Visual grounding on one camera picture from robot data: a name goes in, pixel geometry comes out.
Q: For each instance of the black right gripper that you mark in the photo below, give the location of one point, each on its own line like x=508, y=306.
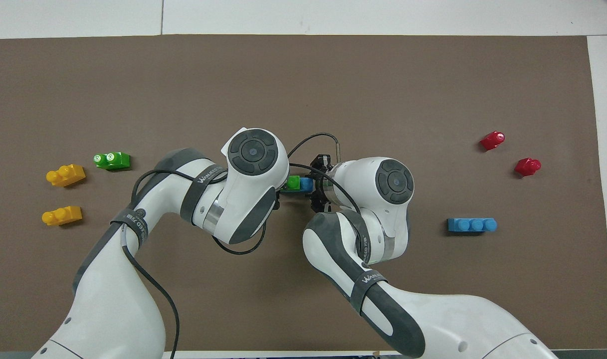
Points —
x=321, y=162

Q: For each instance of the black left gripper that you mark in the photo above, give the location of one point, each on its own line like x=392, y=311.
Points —
x=279, y=200

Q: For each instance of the plain green two-stud brick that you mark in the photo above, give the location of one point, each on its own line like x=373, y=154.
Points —
x=293, y=183

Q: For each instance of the blue three-stud brick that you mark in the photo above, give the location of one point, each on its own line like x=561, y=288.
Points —
x=473, y=225
x=306, y=184

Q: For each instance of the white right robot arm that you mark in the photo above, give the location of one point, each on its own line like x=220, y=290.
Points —
x=393, y=209

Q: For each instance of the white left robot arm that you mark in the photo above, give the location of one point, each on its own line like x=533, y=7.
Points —
x=133, y=279

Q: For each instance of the brown paper table mat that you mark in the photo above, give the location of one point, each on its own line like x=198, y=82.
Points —
x=303, y=89

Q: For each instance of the green brick with white-marked studs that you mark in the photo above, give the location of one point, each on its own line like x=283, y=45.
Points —
x=114, y=161

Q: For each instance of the red one-stud brick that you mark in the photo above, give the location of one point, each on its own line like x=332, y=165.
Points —
x=492, y=140
x=526, y=166

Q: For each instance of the yellow two-stud brick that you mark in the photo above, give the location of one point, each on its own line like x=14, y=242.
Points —
x=66, y=175
x=62, y=216

